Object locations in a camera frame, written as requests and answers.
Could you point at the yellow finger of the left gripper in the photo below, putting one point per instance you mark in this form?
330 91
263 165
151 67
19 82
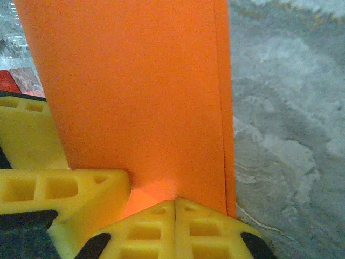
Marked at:
29 135
89 194

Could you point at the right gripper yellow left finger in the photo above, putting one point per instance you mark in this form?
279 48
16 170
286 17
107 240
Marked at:
167 232

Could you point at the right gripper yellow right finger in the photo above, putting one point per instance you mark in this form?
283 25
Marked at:
183 234

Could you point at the orange paper sheet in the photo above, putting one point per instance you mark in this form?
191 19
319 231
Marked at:
134 94

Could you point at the small red block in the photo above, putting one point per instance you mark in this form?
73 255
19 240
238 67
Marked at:
10 81

